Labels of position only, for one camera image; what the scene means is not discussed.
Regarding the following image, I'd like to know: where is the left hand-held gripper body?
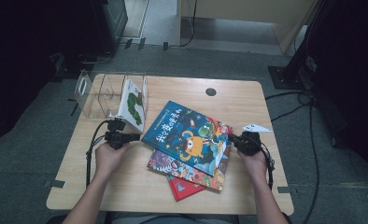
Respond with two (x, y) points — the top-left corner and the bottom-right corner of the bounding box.
(104, 117), (131, 150)

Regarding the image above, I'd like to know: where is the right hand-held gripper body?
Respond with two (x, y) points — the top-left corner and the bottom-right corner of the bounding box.
(236, 123), (273, 156)

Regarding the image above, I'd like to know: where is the white caterpillar book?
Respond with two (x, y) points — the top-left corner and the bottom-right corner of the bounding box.
(116, 78), (148, 133)

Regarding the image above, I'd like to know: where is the clear acrylic book rack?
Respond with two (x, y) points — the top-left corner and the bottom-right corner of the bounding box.
(74, 69), (149, 120)

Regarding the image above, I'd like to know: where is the dark blue monster book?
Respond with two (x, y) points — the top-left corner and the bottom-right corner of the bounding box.
(140, 100), (234, 177)

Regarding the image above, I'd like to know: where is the light blue cartoon animal book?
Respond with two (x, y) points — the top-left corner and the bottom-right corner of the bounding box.
(147, 145), (232, 191)

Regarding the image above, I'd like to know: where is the red picture book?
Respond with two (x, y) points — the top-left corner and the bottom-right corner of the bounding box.
(166, 175), (206, 203)

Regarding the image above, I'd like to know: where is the person's right hand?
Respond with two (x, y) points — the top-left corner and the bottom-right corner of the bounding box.
(236, 148), (269, 185)

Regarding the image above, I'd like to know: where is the person's left hand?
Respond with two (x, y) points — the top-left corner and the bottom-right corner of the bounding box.
(94, 142), (132, 178)

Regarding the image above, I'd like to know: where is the person's grey clothing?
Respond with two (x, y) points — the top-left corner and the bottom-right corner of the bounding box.
(106, 211), (240, 224)

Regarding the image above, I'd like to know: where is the black metal stand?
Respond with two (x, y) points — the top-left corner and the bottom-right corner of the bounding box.
(267, 0), (321, 91)

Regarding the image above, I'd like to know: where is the black cabinet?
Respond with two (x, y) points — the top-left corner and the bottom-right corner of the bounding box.
(90, 0), (129, 54)

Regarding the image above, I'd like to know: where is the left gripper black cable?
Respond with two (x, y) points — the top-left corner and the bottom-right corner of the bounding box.
(85, 119), (111, 189)

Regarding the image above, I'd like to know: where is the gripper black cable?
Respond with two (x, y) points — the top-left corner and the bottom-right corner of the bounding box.
(85, 119), (111, 189)
(260, 141), (276, 190)

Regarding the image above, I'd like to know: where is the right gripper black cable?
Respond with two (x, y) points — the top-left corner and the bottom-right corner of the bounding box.
(260, 141), (276, 190)

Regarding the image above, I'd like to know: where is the black hanging cable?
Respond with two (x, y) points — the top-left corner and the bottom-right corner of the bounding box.
(178, 0), (199, 49)

